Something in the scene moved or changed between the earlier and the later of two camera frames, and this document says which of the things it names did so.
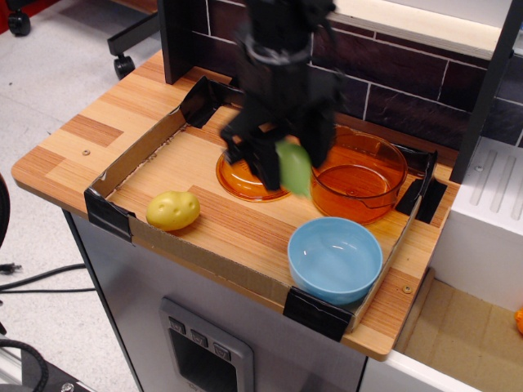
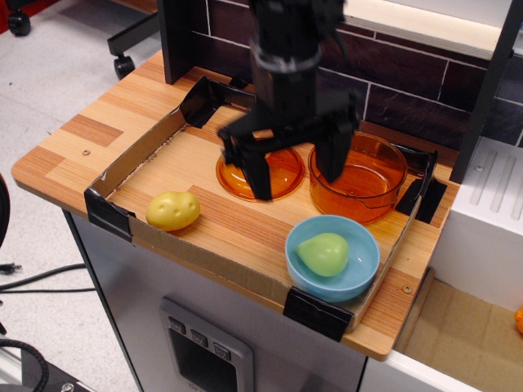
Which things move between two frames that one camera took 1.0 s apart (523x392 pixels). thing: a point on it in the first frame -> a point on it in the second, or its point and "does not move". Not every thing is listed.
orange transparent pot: [360, 181] does not move
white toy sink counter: [461, 335] does not move
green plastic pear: [296, 167] -> [325, 253]
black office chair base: [123, 65] does not move
